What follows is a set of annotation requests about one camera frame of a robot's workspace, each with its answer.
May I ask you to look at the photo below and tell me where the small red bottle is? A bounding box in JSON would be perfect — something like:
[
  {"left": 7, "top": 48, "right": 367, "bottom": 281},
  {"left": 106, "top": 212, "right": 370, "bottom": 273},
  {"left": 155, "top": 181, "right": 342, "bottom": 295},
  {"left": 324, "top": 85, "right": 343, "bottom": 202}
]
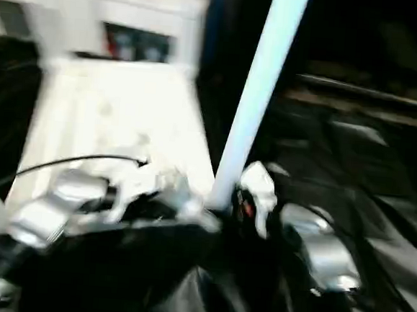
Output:
[{"left": 112, "top": 33, "right": 130, "bottom": 58}]

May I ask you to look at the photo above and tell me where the white glass-door cabinet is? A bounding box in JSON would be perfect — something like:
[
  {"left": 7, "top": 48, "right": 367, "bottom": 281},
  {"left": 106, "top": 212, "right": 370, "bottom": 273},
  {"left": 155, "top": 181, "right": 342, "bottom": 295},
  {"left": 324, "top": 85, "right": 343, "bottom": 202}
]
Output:
[{"left": 0, "top": 0, "right": 207, "bottom": 69}]

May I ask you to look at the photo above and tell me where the black low bench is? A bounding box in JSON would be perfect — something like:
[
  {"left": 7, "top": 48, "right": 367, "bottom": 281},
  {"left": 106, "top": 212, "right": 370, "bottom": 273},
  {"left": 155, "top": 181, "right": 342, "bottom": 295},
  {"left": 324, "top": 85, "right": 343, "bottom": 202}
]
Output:
[{"left": 292, "top": 73, "right": 417, "bottom": 108}]

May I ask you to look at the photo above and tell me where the white plastic table top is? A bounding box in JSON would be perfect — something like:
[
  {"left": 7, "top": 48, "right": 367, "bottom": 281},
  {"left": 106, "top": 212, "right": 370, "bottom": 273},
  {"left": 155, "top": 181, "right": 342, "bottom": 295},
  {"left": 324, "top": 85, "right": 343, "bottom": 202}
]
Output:
[{"left": 1, "top": 50, "right": 234, "bottom": 233}]

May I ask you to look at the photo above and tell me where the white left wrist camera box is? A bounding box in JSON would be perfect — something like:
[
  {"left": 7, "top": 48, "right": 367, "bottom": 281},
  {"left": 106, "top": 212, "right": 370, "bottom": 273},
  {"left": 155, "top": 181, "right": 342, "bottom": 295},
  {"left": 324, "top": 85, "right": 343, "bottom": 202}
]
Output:
[{"left": 106, "top": 159, "right": 187, "bottom": 227}]

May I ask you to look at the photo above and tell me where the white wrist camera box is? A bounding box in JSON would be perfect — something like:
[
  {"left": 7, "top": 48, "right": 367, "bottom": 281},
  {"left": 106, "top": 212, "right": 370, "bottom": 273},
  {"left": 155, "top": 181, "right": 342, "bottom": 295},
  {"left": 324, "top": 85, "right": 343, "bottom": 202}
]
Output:
[
  {"left": 106, "top": 159, "right": 187, "bottom": 227},
  {"left": 233, "top": 159, "right": 281, "bottom": 238}
]

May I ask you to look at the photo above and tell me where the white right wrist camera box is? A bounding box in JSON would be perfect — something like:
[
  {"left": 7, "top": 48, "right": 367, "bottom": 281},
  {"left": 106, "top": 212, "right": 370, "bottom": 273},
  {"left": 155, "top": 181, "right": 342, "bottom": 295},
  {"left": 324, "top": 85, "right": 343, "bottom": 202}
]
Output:
[{"left": 233, "top": 159, "right": 281, "bottom": 238}]

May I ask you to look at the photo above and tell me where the black plastic mat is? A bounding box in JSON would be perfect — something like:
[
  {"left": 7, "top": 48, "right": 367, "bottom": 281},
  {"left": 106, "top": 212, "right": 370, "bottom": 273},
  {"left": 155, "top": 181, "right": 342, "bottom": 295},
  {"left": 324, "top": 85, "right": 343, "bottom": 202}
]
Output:
[{"left": 0, "top": 35, "right": 417, "bottom": 312}]

